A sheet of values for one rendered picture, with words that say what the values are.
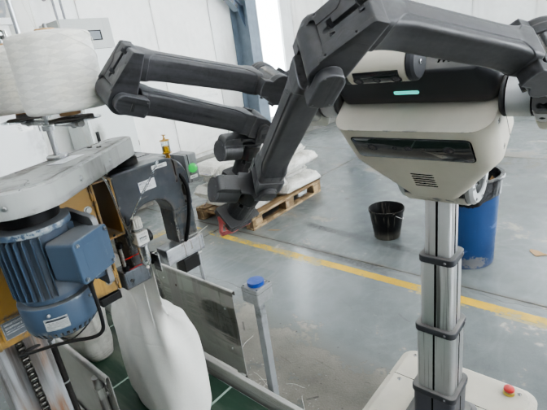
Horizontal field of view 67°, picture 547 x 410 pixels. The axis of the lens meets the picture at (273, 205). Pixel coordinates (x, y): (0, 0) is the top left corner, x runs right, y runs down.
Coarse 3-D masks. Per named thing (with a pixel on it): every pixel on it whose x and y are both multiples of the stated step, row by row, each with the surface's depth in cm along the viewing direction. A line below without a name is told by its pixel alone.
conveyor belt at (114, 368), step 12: (108, 324) 216; (108, 360) 189; (120, 360) 188; (108, 372) 181; (120, 372) 180; (120, 384) 173; (216, 384) 166; (120, 396) 167; (132, 396) 166; (216, 396) 160; (228, 396) 159; (240, 396) 159; (120, 408) 161; (132, 408) 160; (144, 408) 159; (216, 408) 155; (228, 408) 154; (240, 408) 153; (252, 408) 152; (264, 408) 152
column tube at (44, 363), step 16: (32, 336) 106; (16, 352) 104; (48, 352) 110; (0, 368) 101; (16, 368) 104; (48, 368) 110; (0, 384) 109; (16, 384) 105; (48, 384) 111; (16, 400) 105; (32, 400) 108; (48, 400) 111; (64, 400) 115
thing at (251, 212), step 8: (216, 208) 100; (224, 208) 101; (232, 208) 99; (240, 208) 98; (248, 208) 98; (224, 216) 100; (232, 216) 100; (240, 216) 100; (248, 216) 103; (256, 216) 106; (232, 224) 99; (240, 224) 101
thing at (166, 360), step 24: (120, 264) 143; (120, 312) 144; (144, 312) 137; (168, 312) 135; (120, 336) 149; (144, 336) 133; (168, 336) 131; (192, 336) 136; (144, 360) 140; (168, 360) 132; (192, 360) 137; (144, 384) 146; (168, 384) 136; (192, 384) 138; (168, 408) 140; (192, 408) 141
